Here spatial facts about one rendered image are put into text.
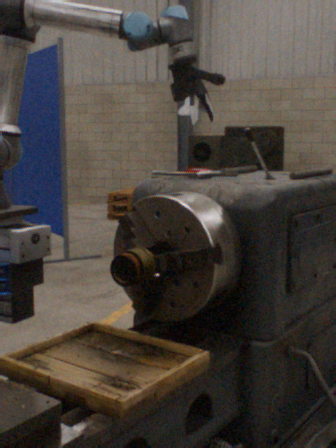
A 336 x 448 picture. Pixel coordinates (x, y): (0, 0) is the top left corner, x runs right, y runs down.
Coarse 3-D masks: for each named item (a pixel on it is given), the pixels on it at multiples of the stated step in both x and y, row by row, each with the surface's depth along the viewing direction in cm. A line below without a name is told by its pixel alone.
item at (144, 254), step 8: (136, 248) 133; (144, 248) 132; (120, 256) 129; (128, 256) 128; (136, 256) 130; (144, 256) 130; (152, 256) 131; (112, 264) 130; (120, 264) 133; (128, 264) 128; (136, 264) 128; (144, 264) 129; (152, 264) 131; (112, 272) 131; (120, 272) 133; (128, 272) 135; (136, 272) 127; (144, 272) 129; (152, 272) 131; (120, 280) 130; (128, 280) 128; (136, 280) 128; (144, 280) 130; (152, 280) 132
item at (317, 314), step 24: (312, 312) 169; (192, 336) 157; (288, 336) 153; (312, 336) 170; (264, 360) 146; (288, 360) 158; (264, 384) 147; (288, 384) 159; (312, 384) 172; (264, 408) 148; (288, 408) 161; (312, 408) 174; (240, 432) 151; (264, 432) 149; (288, 432) 160
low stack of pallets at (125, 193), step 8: (112, 192) 927; (120, 192) 926; (128, 192) 927; (112, 200) 920; (120, 200) 944; (128, 200) 912; (112, 208) 922; (120, 208) 950; (128, 208) 912; (112, 216) 924; (120, 216) 950
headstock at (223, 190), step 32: (160, 192) 159; (224, 192) 147; (256, 192) 143; (288, 192) 146; (320, 192) 162; (256, 224) 141; (288, 224) 151; (320, 224) 167; (256, 256) 142; (288, 256) 153; (320, 256) 168; (256, 288) 143; (288, 288) 154; (320, 288) 174; (192, 320) 156; (224, 320) 150; (256, 320) 145; (288, 320) 157
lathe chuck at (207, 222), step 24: (144, 216) 142; (168, 216) 137; (192, 216) 133; (216, 216) 138; (120, 240) 148; (168, 240) 138; (192, 240) 134; (216, 240) 133; (216, 264) 131; (168, 288) 140; (192, 288) 136; (216, 288) 134; (168, 312) 141; (192, 312) 137
